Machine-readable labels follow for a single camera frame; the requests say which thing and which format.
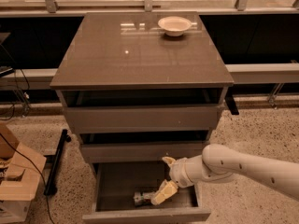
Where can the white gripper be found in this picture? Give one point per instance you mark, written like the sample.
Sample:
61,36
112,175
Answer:
177,172

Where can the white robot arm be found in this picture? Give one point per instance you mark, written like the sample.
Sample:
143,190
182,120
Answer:
218,163

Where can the bottom grey open drawer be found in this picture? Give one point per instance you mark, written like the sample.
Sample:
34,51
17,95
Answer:
116,185

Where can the middle grey drawer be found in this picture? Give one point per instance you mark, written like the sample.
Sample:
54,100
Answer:
96,153

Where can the top grey drawer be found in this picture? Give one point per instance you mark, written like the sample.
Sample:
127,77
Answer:
142,119

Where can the grey drawer cabinet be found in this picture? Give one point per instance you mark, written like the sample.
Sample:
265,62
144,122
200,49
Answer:
126,60

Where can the black metal bar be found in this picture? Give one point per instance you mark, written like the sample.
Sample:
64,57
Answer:
51,188

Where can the cardboard box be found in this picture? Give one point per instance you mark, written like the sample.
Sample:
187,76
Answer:
21,169

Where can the white bowl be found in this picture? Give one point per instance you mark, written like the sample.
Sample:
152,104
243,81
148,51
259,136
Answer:
174,26

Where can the black bracket behind cabinet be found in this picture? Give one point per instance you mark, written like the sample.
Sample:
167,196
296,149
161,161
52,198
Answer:
230,102

